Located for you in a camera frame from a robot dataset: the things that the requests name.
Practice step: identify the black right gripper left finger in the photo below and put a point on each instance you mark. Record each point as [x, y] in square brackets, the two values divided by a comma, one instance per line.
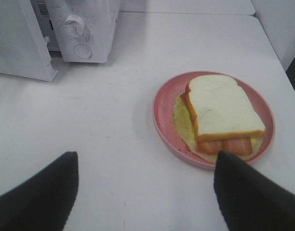
[44, 201]

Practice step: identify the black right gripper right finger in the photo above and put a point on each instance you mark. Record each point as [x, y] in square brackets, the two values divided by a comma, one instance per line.
[248, 200]

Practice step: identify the white bread sandwich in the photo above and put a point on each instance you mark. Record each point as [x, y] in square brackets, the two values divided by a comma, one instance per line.
[214, 114]

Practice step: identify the pink round plate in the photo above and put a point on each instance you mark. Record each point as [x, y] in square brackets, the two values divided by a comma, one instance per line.
[163, 111]

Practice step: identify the round white door button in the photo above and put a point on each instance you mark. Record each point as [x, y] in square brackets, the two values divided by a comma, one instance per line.
[82, 51]

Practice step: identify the white timer knob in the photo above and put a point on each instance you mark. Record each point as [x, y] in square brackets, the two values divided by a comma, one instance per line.
[74, 25]

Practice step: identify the white microwave door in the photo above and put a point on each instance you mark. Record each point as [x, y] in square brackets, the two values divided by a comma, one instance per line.
[23, 48]

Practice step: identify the white microwave oven body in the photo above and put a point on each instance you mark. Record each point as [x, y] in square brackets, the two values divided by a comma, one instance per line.
[100, 17]

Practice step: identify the white adjacent table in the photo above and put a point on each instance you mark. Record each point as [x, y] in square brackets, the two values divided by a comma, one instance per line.
[227, 7]

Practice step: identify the white warning label sticker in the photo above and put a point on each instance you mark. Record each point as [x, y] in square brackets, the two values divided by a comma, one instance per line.
[42, 6]

